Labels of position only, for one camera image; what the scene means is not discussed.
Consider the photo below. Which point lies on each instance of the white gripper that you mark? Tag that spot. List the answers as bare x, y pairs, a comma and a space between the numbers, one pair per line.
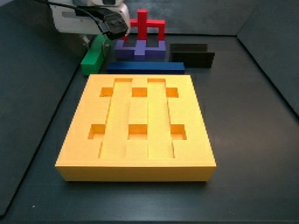
91, 17

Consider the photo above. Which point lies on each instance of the green long block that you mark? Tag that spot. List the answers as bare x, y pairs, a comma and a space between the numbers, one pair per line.
93, 58

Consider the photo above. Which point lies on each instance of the yellow slotted board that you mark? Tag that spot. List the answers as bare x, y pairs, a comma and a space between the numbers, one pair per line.
136, 131

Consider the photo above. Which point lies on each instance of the blue long block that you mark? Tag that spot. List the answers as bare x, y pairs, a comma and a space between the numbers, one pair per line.
129, 67

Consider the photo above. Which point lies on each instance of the purple comb-shaped block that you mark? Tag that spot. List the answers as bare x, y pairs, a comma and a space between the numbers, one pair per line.
140, 52

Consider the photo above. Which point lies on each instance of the red comb-shaped block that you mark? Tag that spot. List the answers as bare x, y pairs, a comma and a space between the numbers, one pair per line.
142, 23

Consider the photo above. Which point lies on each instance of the black angle bracket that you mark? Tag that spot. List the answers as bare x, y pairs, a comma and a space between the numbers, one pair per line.
194, 55

